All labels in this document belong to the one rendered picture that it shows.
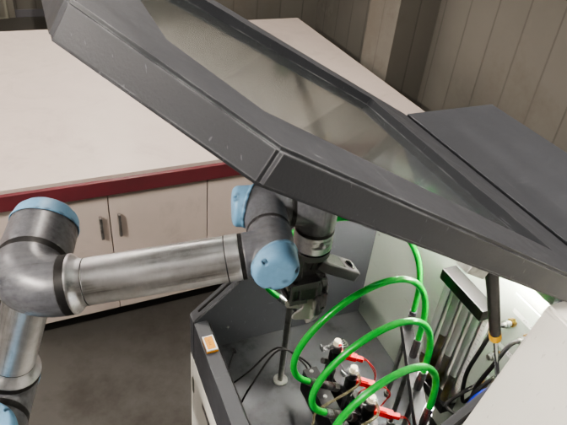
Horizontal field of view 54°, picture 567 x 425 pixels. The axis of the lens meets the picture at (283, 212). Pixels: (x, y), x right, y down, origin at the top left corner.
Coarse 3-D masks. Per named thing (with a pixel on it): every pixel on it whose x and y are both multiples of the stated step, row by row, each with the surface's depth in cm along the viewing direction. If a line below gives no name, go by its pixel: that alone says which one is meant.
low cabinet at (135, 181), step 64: (0, 64) 307; (64, 64) 315; (0, 128) 250; (64, 128) 255; (128, 128) 261; (0, 192) 213; (64, 192) 219; (128, 192) 234; (192, 192) 247; (64, 320) 267
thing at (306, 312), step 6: (312, 300) 112; (306, 306) 113; (312, 306) 114; (294, 312) 113; (300, 312) 113; (306, 312) 114; (312, 312) 114; (294, 318) 114; (300, 318) 114; (306, 318) 115; (312, 318) 115
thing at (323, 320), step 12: (396, 276) 110; (360, 288) 108; (372, 288) 108; (420, 288) 114; (348, 300) 107; (336, 312) 108; (420, 336) 125; (300, 348) 110; (312, 384) 119; (324, 384) 121; (336, 384) 124
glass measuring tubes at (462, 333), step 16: (448, 272) 126; (448, 288) 128; (464, 288) 122; (448, 304) 132; (464, 304) 122; (480, 304) 118; (432, 320) 135; (448, 320) 130; (464, 320) 125; (480, 320) 118; (448, 336) 134; (464, 336) 125; (480, 336) 123; (432, 352) 138; (448, 352) 132; (464, 352) 127; (448, 368) 136; (464, 368) 130; (448, 384) 134
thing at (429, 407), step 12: (396, 372) 99; (408, 372) 99; (432, 372) 102; (384, 384) 98; (432, 384) 107; (360, 396) 99; (432, 396) 109; (348, 408) 99; (432, 408) 111; (336, 420) 101; (420, 420) 114
